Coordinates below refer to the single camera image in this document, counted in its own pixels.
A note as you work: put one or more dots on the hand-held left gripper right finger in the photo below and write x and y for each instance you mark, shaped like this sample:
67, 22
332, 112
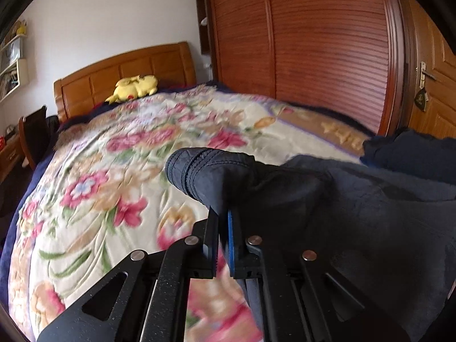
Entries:
231, 245

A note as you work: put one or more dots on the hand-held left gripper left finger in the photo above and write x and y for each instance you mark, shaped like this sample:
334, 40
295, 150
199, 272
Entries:
212, 242

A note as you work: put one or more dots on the black jacket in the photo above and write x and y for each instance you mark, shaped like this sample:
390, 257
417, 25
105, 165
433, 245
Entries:
338, 206

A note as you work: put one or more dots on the floral blanket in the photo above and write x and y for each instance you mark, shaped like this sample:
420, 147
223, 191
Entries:
142, 171

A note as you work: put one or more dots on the yellow plush toy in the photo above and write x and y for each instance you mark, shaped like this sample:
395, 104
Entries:
137, 87

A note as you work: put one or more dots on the wooden bed headboard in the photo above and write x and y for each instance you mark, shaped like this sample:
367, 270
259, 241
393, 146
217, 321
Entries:
124, 67

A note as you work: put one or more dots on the folded dark garment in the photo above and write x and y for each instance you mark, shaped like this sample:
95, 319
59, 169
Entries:
413, 153

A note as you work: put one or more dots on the wooden chair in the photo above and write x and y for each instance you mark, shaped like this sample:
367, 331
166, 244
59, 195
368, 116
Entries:
34, 135

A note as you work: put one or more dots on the wooden louvred wardrobe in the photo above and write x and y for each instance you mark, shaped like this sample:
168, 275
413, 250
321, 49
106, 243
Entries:
310, 42

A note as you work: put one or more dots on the wooden desk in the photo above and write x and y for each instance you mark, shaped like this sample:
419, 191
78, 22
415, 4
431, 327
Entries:
10, 156

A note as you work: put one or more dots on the wardrobe side shelf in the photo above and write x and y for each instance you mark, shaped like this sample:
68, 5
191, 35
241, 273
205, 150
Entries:
203, 10

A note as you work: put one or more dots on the dark hanging door tag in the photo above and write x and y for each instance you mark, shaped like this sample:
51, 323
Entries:
421, 99

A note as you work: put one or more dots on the wooden door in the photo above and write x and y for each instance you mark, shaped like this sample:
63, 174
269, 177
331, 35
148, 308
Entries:
438, 67

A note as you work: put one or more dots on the white wall shelf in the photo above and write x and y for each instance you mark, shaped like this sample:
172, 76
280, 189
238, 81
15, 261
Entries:
12, 67

